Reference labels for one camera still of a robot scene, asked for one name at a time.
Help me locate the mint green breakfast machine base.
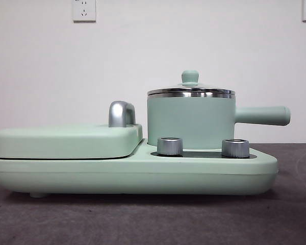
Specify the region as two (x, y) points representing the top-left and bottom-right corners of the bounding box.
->
(0, 139), (279, 199)

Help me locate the silver control knob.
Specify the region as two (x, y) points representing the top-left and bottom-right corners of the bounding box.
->
(157, 137), (184, 156)
(221, 139), (250, 158)

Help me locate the mint green handled steamer pot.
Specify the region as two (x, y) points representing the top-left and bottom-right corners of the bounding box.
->
(146, 88), (291, 151)

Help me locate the glass lid with green knob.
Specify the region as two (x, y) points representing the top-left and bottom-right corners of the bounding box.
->
(146, 70), (236, 99)

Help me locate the mint green griddle cover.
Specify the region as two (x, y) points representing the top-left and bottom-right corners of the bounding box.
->
(0, 124), (143, 159)

